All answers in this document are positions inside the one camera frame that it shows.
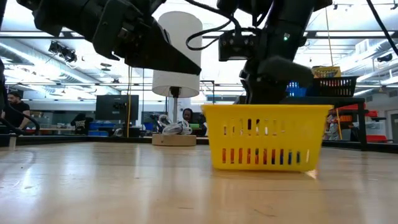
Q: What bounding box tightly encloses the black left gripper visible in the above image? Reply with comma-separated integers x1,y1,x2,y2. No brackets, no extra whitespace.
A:
92,0,202,76

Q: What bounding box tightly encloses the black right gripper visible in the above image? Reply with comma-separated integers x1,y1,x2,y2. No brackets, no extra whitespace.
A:
241,55,314,105

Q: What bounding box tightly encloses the colourful crayon box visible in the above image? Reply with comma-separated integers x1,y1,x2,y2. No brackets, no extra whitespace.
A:
312,65,342,78

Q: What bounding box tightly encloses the yellow plastic basket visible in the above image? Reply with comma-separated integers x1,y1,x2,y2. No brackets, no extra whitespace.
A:
200,104,334,173

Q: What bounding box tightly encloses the black plastic basket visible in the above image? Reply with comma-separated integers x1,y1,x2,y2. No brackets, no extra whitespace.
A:
306,76,359,98

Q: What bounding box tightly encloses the white cylindrical bin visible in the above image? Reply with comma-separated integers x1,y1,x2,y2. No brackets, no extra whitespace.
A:
151,11,203,147

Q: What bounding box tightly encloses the person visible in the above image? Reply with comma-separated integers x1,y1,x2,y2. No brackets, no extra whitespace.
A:
1,90,31,131
181,107,203,138

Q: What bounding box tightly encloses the black perforated metal shelf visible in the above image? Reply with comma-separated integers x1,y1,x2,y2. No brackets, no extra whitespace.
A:
279,96,368,152

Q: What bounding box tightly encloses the black computer monitor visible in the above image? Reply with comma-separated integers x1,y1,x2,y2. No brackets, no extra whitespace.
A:
95,94,140,122

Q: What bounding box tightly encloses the shelf with red bins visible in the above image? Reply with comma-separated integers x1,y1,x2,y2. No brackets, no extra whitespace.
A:
334,104,389,144

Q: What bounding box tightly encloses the black ceiling device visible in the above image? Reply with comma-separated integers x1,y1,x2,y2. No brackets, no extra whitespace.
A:
376,53,394,63

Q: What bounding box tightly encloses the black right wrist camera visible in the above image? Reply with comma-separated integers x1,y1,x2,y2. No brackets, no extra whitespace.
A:
218,29,259,62

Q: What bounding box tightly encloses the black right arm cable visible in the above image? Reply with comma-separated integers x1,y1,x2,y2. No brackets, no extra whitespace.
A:
185,0,249,51

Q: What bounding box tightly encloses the black hanging cable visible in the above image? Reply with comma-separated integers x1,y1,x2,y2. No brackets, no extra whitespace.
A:
366,0,398,56

